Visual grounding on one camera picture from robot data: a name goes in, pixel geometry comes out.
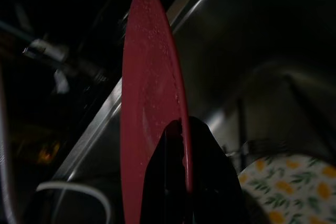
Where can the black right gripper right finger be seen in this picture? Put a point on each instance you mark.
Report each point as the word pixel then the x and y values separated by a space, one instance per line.
pixel 218 182

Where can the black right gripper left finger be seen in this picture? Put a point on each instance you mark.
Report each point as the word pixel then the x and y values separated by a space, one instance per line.
pixel 162 176

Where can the steel fork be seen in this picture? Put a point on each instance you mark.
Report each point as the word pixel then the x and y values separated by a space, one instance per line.
pixel 257 145

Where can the floral plate with blue rim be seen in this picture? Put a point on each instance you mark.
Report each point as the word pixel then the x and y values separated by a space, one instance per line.
pixel 294 190

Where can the blue and red plate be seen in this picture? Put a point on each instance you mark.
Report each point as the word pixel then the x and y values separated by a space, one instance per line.
pixel 149 64

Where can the stainless steel sink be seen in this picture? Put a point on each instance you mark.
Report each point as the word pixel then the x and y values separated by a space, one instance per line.
pixel 249 51

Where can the metal faucet with white tape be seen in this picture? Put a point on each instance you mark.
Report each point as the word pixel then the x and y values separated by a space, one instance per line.
pixel 65 58

